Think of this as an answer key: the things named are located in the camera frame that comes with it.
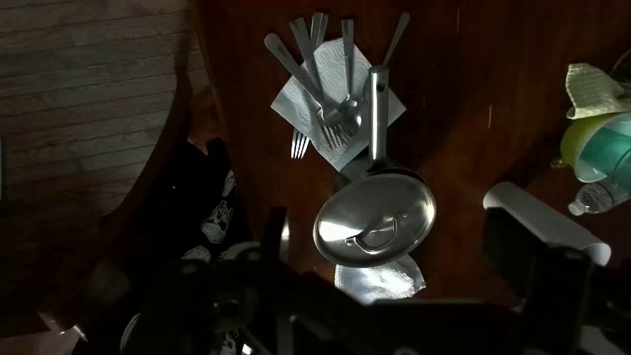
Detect green cup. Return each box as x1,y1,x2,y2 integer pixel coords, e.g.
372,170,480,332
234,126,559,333
577,113,631,193

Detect white paper napkin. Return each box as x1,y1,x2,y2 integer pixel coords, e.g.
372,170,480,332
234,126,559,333
269,36,407,176

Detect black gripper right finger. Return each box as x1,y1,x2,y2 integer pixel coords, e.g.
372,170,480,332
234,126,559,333
518,235,577,324

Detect white crumpled cloth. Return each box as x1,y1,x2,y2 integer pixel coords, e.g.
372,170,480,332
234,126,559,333
332,253,427,308

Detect clear plastic water bottle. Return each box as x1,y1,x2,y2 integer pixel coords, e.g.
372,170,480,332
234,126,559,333
565,178,631,219

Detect silver cutlery piece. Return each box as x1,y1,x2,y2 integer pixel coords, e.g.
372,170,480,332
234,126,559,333
336,18,364,136
378,10,413,69

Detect green saucer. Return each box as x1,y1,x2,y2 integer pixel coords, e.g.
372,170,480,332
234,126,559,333
557,117,608,188

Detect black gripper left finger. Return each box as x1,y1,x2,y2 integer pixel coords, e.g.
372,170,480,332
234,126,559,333
259,203,291,278

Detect white paper towel roll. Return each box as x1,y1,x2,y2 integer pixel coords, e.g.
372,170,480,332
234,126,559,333
480,182,614,292

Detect yellow-green cloth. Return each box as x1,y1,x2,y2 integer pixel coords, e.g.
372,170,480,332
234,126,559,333
561,61,631,122

